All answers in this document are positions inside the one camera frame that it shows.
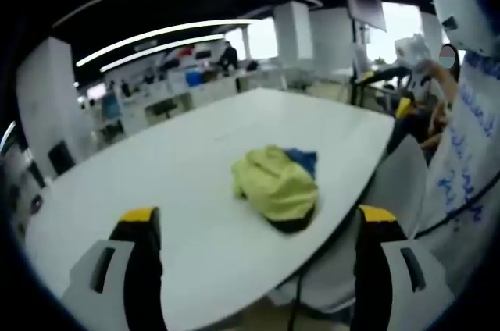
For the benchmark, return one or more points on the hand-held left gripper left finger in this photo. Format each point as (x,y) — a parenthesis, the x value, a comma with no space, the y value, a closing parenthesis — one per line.
(142,268)

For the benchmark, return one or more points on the yellow-green garment with blue lining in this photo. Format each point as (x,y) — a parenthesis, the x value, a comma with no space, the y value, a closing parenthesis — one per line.
(279,186)

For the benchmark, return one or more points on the white chair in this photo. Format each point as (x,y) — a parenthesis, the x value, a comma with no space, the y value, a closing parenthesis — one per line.
(394,182)

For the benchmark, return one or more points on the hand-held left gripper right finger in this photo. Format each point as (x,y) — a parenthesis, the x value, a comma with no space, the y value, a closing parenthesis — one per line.
(375,268)

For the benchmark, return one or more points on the long ceiling light strip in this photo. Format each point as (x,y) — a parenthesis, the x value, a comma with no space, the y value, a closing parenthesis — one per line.
(156,36)

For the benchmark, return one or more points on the monitor on black stand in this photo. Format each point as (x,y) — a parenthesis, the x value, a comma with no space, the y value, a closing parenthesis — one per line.
(363,3)

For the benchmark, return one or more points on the black waste bin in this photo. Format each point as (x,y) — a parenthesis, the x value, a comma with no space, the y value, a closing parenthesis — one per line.
(61,157)

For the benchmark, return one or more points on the short ceiling light strip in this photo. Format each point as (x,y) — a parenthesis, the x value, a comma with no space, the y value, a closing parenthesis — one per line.
(156,51)

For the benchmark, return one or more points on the white worn device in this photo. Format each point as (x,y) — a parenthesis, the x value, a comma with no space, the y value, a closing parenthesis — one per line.
(465,15)

